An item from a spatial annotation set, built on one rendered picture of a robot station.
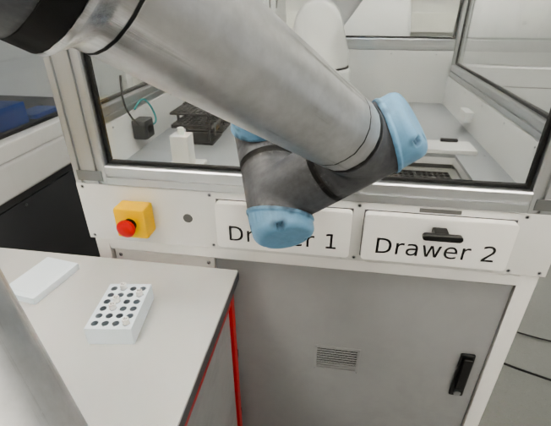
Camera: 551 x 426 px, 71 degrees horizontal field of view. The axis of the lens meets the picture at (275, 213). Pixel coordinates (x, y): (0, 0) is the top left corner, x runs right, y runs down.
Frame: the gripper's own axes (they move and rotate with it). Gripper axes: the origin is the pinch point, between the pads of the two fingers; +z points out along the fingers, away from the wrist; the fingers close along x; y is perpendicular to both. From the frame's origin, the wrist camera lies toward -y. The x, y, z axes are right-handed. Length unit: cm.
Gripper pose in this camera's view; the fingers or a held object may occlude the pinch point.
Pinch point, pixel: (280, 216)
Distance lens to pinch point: 80.0
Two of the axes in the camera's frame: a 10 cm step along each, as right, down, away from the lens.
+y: -1.2, 8.9, -4.3
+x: 9.9, 0.7, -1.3
